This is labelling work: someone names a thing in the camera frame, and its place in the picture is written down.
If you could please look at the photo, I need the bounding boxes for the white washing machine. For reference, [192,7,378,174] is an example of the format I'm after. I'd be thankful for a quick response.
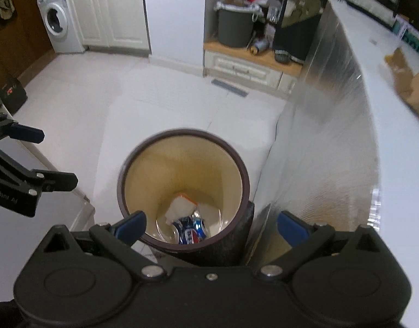
[37,0,85,54]

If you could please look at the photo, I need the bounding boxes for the brown wooden door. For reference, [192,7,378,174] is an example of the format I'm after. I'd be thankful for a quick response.
[0,0,56,83]

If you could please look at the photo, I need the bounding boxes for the wood-topped white drawer cabinet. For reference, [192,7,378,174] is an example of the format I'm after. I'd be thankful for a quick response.
[203,39,304,98]

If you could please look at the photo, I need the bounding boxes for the grey floor mat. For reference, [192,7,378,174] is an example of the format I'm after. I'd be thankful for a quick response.
[211,78,248,98]

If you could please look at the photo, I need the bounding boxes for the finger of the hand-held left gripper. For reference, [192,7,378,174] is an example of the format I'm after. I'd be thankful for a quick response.
[0,146,79,195]
[0,112,45,144]

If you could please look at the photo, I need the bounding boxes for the black cloth covered cabinet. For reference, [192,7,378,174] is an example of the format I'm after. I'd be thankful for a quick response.
[273,0,329,64]

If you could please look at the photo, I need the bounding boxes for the white packet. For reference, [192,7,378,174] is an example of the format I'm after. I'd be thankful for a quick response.
[164,193,199,227]

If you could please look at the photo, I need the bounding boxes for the beige brown-rimmed trash bin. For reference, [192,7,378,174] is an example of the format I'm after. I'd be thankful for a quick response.
[118,128,251,254]

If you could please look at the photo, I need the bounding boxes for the green white printed box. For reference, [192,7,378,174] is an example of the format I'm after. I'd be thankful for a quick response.
[394,15,419,58]

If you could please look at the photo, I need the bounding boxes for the white table with foil side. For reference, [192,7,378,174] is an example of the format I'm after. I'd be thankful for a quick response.
[243,0,419,328]

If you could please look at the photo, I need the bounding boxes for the lying metal bottle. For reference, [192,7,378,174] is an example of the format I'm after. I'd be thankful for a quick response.
[248,39,269,55]

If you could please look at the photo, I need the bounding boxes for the white kitchen cabinet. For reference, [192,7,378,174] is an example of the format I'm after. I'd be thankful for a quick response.
[64,0,151,57]

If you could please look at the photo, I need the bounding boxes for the black box with red label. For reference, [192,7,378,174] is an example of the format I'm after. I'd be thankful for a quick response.
[0,80,28,115]

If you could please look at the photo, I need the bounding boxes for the grey bucket with liner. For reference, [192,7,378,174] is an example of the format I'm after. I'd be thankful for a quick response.
[214,0,265,48]

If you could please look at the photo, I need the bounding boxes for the brown paper packaging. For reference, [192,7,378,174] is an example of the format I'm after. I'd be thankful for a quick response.
[383,48,419,125]

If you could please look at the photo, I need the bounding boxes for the dark drink plastic bottle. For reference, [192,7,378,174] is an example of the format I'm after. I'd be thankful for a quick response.
[266,5,282,42]

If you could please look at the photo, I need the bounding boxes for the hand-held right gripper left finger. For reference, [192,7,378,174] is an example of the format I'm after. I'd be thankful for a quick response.
[39,211,168,282]

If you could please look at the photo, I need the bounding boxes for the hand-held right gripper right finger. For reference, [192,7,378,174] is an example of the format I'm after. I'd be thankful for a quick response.
[258,211,385,281]

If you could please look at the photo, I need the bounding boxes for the crushed blue soda can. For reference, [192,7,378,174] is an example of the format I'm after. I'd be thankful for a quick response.
[172,212,209,245]

